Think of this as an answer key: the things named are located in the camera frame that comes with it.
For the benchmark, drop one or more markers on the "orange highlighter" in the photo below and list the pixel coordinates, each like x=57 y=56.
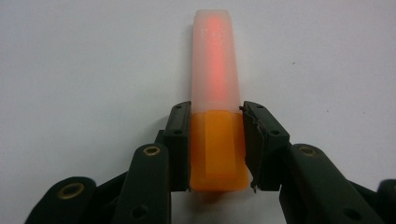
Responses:
x=218 y=124

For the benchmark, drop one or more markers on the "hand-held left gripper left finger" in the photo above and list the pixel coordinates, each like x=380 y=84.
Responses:
x=176 y=146

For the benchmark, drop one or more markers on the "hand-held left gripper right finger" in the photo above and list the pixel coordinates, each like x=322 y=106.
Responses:
x=264 y=146

